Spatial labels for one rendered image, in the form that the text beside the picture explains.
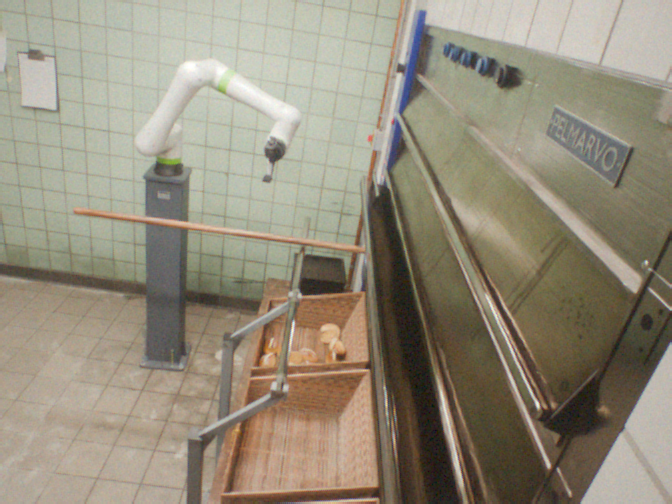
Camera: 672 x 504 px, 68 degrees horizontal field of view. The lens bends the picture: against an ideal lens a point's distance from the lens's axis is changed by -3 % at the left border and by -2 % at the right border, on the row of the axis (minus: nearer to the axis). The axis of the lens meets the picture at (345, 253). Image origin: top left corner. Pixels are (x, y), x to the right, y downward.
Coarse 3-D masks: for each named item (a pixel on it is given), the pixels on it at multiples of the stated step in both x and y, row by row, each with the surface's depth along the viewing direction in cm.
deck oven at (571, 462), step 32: (416, 64) 215; (416, 160) 186; (640, 288) 51; (640, 320) 50; (608, 352) 55; (640, 352) 50; (512, 384) 78; (608, 384) 54; (640, 384) 49; (576, 416) 59; (608, 416) 53; (544, 448) 66; (576, 448) 58; (608, 448) 52; (544, 480) 64; (576, 480) 57
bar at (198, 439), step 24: (288, 312) 170; (240, 336) 186; (288, 336) 157; (288, 360) 147; (288, 384) 138; (264, 408) 139; (192, 432) 145; (216, 432) 143; (192, 456) 146; (216, 456) 213; (192, 480) 150
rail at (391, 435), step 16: (368, 208) 195; (368, 224) 180; (368, 240) 170; (368, 256) 161; (384, 320) 127; (384, 336) 121; (384, 352) 115; (384, 368) 110; (384, 384) 105; (384, 400) 101; (384, 416) 98; (400, 464) 87; (400, 480) 84; (400, 496) 81
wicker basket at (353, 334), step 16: (272, 304) 256; (304, 304) 256; (320, 304) 256; (352, 304) 256; (272, 320) 260; (304, 320) 261; (320, 320) 260; (336, 320) 260; (352, 320) 252; (272, 336) 251; (304, 336) 256; (320, 336) 258; (352, 336) 241; (256, 352) 216; (320, 352) 247; (352, 352) 231; (368, 352) 211; (256, 368) 207; (272, 368) 206; (304, 368) 206; (320, 368) 236; (336, 368) 207; (352, 368) 206; (304, 384) 211; (304, 400) 214
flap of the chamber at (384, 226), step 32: (384, 192) 225; (384, 224) 191; (384, 256) 166; (384, 288) 146; (416, 320) 136; (416, 352) 123; (416, 384) 112; (416, 416) 102; (384, 448) 93; (416, 448) 94; (384, 480) 88; (416, 480) 88; (448, 480) 90
